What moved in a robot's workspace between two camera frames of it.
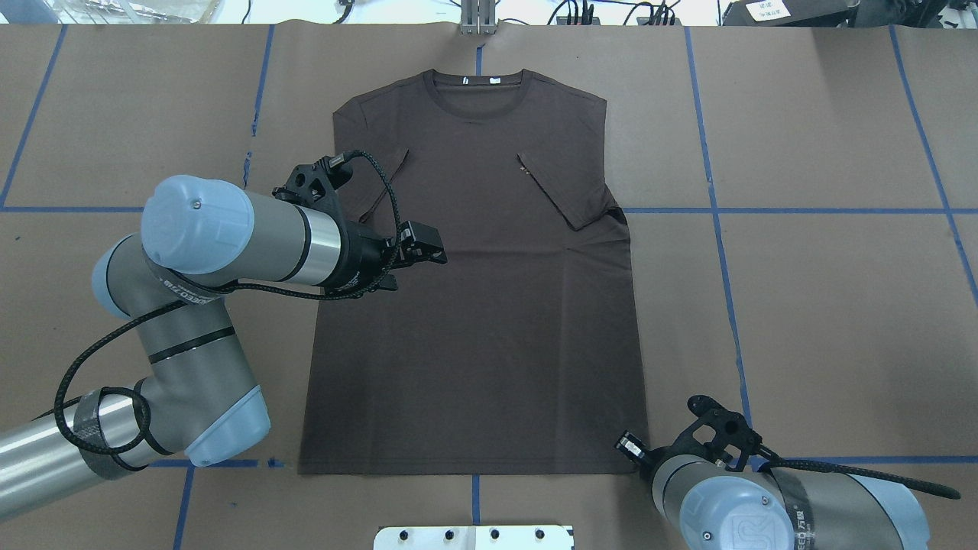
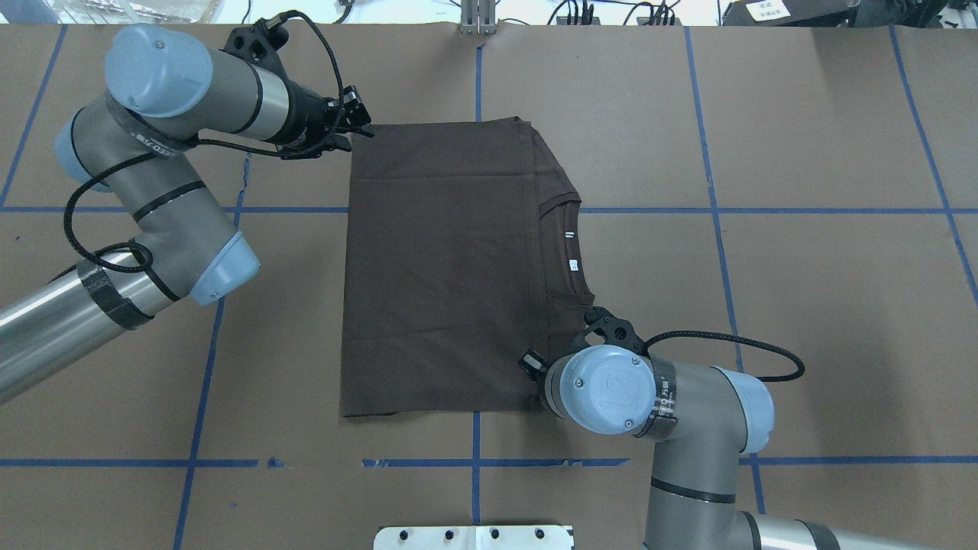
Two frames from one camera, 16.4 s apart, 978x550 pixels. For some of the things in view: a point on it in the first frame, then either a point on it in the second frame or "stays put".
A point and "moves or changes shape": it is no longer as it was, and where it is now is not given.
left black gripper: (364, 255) -> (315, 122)
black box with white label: (790, 13) stays put
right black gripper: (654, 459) -> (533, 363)
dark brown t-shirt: (518, 355) moves or changes shape
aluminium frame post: (478, 17) stays put
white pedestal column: (523, 537) stays put
